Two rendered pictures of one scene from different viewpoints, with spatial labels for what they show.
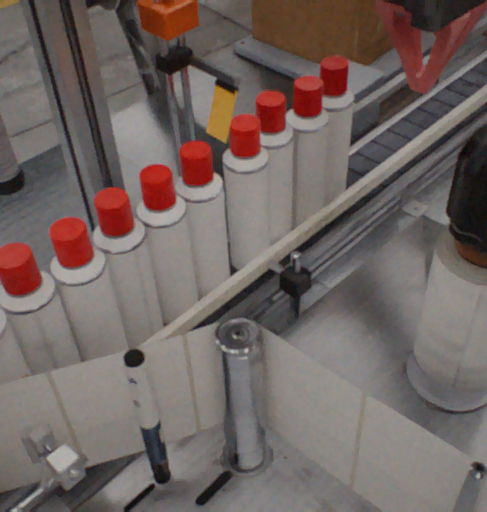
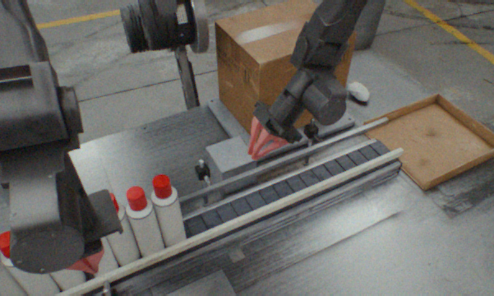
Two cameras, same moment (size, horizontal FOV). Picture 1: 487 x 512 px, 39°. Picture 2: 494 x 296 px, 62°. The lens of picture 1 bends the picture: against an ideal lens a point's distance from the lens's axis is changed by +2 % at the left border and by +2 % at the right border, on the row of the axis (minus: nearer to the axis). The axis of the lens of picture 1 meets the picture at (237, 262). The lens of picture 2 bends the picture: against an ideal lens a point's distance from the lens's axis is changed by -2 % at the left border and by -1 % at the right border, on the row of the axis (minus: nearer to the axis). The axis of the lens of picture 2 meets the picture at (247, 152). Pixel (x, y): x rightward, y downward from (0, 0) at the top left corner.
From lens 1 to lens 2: 0.53 m
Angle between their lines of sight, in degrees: 11
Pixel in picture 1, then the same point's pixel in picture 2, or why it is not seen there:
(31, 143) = (151, 93)
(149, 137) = (124, 154)
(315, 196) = (148, 247)
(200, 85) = (173, 123)
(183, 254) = (29, 278)
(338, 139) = (165, 219)
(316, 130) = (137, 219)
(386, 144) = (236, 208)
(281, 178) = (116, 238)
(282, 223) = (125, 257)
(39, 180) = not seen: hidden behind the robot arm
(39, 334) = not seen: outside the picture
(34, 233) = not seen: hidden behind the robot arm
